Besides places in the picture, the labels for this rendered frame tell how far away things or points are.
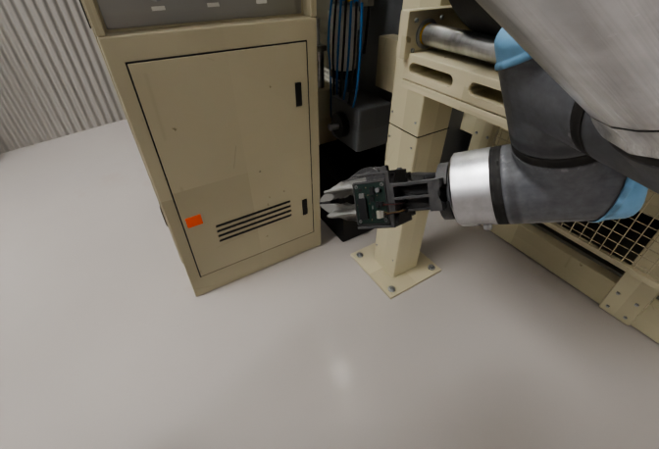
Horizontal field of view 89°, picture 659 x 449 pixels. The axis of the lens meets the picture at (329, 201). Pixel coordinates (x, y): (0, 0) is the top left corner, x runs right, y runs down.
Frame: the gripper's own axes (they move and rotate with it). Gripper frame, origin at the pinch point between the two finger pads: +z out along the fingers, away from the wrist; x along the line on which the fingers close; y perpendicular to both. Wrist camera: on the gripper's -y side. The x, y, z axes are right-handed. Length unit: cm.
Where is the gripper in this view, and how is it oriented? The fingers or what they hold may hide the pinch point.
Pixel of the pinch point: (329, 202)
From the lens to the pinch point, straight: 53.8
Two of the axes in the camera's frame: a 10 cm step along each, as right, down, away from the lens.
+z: -8.3, 0.8, 5.6
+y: -5.5, 1.2, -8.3
